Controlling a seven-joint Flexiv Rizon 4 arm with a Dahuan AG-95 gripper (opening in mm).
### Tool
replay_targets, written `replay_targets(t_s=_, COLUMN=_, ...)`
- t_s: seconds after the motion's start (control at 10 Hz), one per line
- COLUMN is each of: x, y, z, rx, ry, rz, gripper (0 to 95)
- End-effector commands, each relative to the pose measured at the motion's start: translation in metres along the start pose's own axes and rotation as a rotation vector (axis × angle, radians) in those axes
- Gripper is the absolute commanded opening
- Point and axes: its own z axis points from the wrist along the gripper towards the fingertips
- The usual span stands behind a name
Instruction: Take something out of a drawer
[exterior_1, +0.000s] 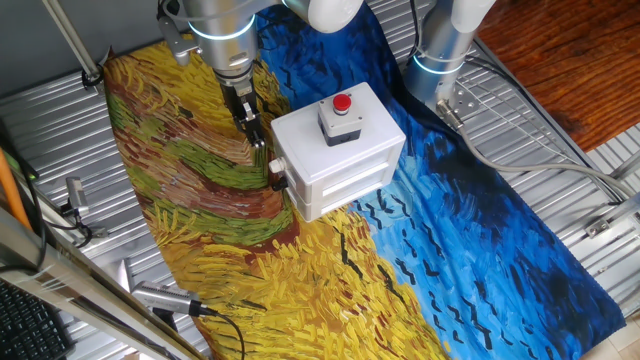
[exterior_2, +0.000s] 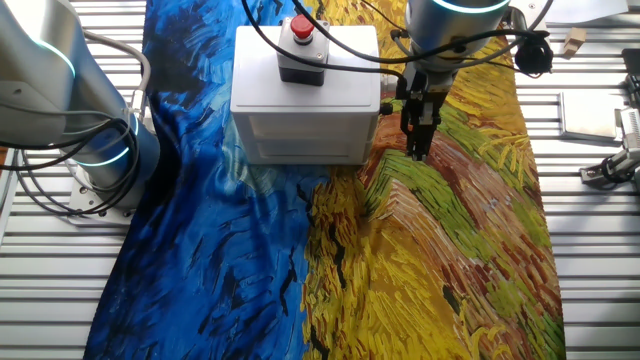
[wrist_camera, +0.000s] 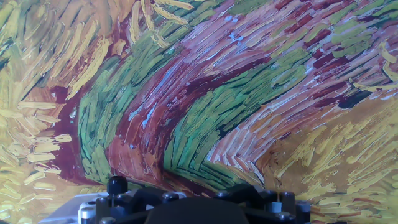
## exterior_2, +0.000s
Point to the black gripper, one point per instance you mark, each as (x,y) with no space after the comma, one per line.
(425,90)

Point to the white drawer cabinet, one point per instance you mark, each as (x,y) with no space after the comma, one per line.
(260,75)

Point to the grey box red stop button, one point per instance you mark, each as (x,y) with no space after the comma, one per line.
(302,55)

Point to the white flat box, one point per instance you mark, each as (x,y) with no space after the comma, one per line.
(587,116)

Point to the black clamp tool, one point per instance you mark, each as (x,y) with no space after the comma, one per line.
(595,176)

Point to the small pale wooden block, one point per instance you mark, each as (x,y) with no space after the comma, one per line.
(575,41)

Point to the white flat board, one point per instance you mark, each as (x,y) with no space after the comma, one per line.
(590,12)

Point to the ribbed silver device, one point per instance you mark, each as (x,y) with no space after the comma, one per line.
(631,127)

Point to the black device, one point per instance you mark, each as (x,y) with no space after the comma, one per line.
(634,85)

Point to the painted wheatfield cloth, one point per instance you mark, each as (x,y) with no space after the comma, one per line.
(225,250)

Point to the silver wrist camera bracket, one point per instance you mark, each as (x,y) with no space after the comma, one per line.
(517,20)

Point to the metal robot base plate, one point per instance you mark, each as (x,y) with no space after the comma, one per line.
(107,218)

